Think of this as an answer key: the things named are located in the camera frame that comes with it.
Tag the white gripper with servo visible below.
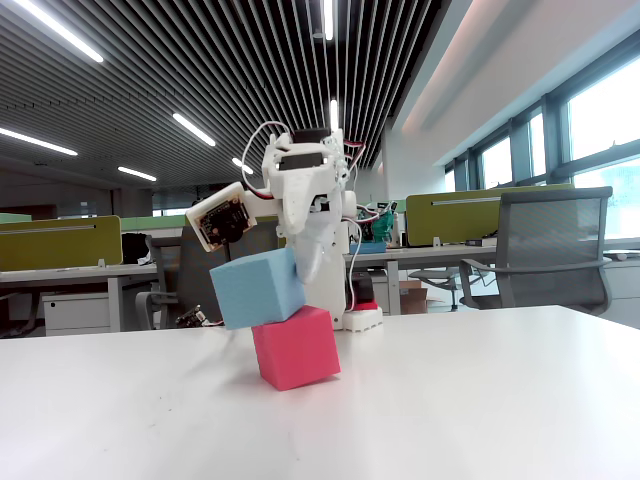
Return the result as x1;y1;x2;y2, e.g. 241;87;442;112
261;130;350;288

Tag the blue foam cube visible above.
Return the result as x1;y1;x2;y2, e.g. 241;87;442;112
208;246;308;332

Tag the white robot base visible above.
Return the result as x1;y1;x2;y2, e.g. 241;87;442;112
341;305;386;334

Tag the red foam cube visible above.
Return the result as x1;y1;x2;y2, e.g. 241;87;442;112
250;305;343;392

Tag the blue tray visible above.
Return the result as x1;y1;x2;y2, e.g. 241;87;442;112
348;241;389;256

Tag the teal object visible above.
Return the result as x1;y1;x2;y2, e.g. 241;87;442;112
371;200;398;248

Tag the dark office chair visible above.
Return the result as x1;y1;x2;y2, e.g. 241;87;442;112
134;226;234;332

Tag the cardboard box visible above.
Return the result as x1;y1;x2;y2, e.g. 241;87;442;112
398;279;430;316

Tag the white office desk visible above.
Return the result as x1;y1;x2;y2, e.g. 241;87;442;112
343;243;640;317
0;262;162;337

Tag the green desk partition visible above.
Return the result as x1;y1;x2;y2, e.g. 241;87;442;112
405;182;577;248
0;215;124;274

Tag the grey swivel chair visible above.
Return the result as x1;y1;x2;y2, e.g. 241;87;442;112
406;266;474;313

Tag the small circuit board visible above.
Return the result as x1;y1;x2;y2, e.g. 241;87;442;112
174;305;208;329

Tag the black bag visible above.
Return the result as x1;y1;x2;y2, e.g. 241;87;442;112
120;231;154;267

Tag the glass window pane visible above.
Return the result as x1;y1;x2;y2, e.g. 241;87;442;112
480;135;514;191
568;54;640;162
571;158;640;242
528;111;548;179

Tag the grey mesh office chair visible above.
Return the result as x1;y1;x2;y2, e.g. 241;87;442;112
458;185;615;317

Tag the white drawer cabinet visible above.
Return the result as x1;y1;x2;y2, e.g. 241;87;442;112
41;291;113;338

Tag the white spiral cable wrap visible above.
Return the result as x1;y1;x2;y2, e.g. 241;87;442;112
321;133;354;199

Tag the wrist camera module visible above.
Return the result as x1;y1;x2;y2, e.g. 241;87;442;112
185;181;258;252

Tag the white servo cable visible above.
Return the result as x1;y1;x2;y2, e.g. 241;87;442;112
240;120;289;202

